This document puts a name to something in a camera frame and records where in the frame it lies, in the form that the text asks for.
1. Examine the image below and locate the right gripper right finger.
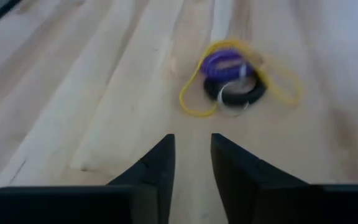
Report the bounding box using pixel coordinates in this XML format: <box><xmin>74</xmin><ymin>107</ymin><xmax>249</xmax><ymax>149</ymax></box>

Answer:
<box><xmin>210</xmin><ymin>133</ymin><xmax>358</xmax><ymax>224</ymax></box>

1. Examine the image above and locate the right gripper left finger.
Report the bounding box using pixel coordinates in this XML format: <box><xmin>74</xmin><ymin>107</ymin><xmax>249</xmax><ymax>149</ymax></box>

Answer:
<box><xmin>0</xmin><ymin>133</ymin><xmax>177</xmax><ymax>224</ymax></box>

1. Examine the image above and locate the yellow rubber band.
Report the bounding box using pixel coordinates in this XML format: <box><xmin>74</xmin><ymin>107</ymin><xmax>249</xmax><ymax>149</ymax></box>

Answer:
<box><xmin>244</xmin><ymin>40</ymin><xmax>304</xmax><ymax>107</ymax></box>
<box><xmin>178</xmin><ymin>39</ymin><xmax>262</xmax><ymax>118</ymax></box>

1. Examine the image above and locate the black coil keychain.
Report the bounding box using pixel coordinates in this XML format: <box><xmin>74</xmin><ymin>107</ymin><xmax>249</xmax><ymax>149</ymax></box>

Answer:
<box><xmin>203</xmin><ymin>63</ymin><xmax>267</xmax><ymax>118</ymax></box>

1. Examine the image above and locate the purple coil keychain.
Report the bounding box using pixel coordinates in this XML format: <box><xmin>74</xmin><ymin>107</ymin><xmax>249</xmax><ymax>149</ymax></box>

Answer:
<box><xmin>200</xmin><ymin>48</ymin><xmax>256</xmax><ymax>83</ymax></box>

